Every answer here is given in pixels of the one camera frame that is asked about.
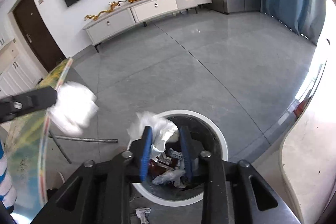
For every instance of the white wall cabinets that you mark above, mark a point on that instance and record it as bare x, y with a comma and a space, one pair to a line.
18, 74

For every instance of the white television console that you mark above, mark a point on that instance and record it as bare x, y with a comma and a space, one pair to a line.
118, 20

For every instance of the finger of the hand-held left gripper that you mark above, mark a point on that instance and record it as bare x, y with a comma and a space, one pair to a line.
34, 99

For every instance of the white printed wrapper scrap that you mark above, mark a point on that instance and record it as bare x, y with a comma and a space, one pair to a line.
143, 214

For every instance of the white curved platform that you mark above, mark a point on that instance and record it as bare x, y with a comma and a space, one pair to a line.
309, 161

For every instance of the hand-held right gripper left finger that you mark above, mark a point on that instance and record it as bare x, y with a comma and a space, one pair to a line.
145, 158

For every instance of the dark brown door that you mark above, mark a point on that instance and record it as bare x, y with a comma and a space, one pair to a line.
36, 35

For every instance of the clear wrapper with dark print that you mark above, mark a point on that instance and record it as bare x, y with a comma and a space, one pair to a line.
168, 176

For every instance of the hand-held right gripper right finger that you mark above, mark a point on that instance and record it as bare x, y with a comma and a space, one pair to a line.
187, 161

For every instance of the clear plastic bag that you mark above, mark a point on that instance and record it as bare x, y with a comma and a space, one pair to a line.
160, 127

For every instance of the white tissue wad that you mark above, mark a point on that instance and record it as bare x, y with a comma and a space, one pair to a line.
73, 106

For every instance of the golden dragon figurine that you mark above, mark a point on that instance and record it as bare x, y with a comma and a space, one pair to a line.
105, 11

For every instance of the brown snack wrapper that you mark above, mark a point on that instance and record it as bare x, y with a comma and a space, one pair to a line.
161, 163

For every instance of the white printed plastic bag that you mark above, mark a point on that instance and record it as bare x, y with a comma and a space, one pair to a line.
176, 155

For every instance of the white round trash bin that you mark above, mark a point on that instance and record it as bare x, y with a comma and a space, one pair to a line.
157, 197

